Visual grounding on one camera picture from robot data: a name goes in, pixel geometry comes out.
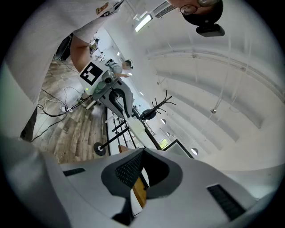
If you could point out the long ceiling light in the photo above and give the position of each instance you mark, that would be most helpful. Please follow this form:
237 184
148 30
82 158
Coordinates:
143 23

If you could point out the person's white shirt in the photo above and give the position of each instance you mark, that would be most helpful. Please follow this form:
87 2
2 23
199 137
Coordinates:
44 44

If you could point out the round ceiling lamp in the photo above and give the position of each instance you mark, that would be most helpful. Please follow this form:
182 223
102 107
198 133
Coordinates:
194 151
163 121

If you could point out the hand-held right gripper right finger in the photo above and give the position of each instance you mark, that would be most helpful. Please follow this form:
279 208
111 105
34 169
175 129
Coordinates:
189 200

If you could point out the white ceiling air vent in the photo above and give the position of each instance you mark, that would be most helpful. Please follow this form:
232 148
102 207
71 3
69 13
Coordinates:
164 10

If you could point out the black wheeled metal rack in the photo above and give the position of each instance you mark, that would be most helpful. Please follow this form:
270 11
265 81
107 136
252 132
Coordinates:
99 148

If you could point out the person's left forearm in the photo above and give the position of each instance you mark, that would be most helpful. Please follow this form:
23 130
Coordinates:
78 53

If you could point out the black bag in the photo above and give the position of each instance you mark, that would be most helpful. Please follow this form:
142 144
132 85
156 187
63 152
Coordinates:
148 114

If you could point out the black head camera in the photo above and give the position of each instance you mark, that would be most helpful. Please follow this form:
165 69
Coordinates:
210 30

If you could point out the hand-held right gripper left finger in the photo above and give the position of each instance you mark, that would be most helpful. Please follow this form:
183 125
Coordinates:
89 189

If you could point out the white power strip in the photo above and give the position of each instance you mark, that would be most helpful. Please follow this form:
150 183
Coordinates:
66 109

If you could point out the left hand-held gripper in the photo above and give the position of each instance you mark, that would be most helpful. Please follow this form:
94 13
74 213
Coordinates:
91 74

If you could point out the black coat rack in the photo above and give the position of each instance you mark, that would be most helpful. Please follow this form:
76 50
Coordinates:
155 107

